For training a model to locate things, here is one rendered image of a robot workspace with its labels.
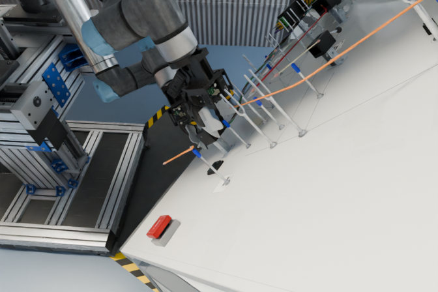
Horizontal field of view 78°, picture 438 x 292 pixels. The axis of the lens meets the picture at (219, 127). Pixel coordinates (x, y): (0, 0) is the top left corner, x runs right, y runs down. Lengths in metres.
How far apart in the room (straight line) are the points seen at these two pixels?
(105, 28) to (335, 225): 0.48
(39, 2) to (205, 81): 0.95
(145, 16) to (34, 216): 1.55
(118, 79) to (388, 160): 0.72
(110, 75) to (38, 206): 1.22
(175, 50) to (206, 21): 2.52
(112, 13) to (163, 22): 0.10
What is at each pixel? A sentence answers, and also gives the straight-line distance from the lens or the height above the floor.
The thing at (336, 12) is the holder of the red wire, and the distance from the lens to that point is 0.97.
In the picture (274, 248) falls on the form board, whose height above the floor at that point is 1.37.
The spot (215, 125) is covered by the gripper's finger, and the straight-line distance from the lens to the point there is 0.60.
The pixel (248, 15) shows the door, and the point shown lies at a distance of 2.98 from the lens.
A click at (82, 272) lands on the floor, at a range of 1.88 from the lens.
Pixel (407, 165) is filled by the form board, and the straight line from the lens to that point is 0.30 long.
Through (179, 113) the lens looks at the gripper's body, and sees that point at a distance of 0.76.
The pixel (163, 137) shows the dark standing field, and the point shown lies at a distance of 2.19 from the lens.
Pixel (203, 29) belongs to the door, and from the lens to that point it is 3.07.
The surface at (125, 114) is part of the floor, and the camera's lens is 2.46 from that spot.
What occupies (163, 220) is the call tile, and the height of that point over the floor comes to 1.14.
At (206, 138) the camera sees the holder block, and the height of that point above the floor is 1.14.
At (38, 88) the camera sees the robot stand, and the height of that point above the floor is 1.11.
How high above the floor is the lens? 1.68
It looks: 49 degrees down
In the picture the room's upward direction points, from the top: straight up
